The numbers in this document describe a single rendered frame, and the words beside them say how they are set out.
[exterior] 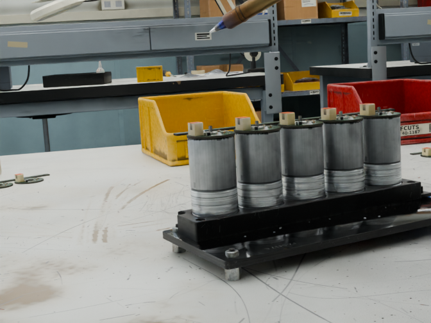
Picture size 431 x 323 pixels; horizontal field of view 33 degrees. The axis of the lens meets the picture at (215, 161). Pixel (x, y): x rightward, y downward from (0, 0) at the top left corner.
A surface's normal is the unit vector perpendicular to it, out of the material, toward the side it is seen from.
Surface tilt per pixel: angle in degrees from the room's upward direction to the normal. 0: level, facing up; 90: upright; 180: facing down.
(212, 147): 90
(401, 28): 90
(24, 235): 0
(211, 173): 90
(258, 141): 90
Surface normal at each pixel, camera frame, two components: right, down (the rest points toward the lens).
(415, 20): 0.21, 0.14
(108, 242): -0.06, -0.99
